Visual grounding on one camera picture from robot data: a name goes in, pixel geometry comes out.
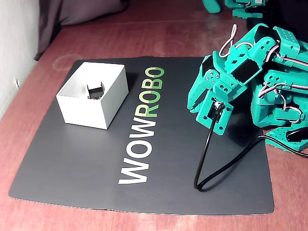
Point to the teal gripper with servo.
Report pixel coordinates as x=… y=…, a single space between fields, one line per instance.
x=201 y=89

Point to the teal leader arm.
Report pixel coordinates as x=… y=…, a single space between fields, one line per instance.
x=211 y=6

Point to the small black servo motor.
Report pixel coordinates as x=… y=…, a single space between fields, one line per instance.
x=96 y=92

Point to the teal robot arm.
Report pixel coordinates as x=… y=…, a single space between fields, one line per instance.
x=291 y=43

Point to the teal robot arm base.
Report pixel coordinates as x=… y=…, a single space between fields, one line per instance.
x=276 y=137

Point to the white open cardboard box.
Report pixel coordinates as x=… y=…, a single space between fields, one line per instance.
x=81 y=113

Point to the black WOWROBO printed mat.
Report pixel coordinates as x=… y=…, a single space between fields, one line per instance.
x=84 y=168

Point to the grey cloth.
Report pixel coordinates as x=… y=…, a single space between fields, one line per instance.
x=72 y=12

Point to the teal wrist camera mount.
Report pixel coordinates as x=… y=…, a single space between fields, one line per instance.
x=226 y=120

